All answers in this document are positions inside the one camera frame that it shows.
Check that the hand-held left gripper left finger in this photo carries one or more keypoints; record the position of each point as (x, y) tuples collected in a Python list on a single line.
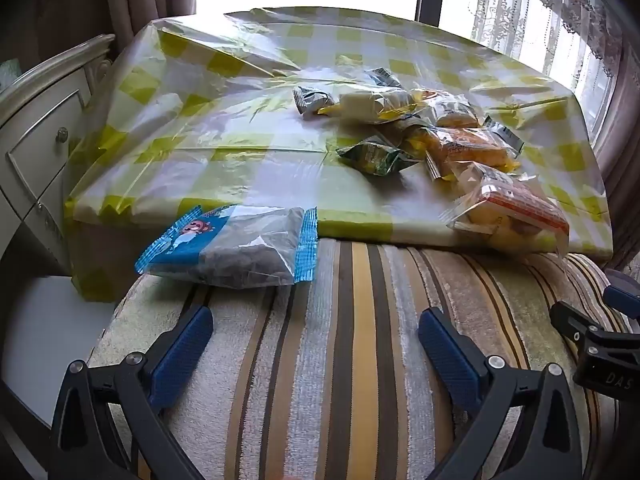
[(180, 355)]

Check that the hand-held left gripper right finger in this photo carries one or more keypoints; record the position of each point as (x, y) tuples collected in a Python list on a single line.
[(447, 355)]

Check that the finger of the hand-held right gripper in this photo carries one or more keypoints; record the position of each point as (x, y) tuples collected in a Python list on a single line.
[(625, 297), (605, 350)]

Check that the orange label bread packet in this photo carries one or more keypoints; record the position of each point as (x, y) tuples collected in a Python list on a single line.
[(510, 205)]

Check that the cream bun packet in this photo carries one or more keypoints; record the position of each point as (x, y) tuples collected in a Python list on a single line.
[(365, 105)]

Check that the small silver blue snack packet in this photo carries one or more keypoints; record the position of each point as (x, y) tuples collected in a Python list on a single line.
[(310, 100)]

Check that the striped plush blanket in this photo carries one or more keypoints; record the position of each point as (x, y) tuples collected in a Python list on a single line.
[(325, 360)]

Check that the brown patterned curtain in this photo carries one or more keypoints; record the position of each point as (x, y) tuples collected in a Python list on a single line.
[(622, 160)]

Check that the dark striped snack packet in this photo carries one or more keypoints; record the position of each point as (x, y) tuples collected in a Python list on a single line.
[(505, 135)]

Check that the yellow orange bread packet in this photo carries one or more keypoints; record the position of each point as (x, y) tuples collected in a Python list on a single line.
[(460, 147)]

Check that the yellow checked tablecloth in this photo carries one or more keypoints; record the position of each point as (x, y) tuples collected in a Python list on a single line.
[(240, 125)]

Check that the clear wrapped bun packet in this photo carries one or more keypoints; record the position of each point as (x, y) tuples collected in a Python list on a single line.
[(452, 112)]

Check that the white dresser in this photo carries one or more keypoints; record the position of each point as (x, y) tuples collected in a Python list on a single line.
[(40, 125)]

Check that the dark green snack packet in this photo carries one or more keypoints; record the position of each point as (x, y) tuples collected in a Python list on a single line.
[(385, 79)]

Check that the white lace curtain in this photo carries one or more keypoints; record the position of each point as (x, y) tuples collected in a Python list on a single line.
[(525, 20)]

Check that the plain brown curtain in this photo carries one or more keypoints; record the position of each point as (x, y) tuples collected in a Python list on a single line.
[(145, 0)]

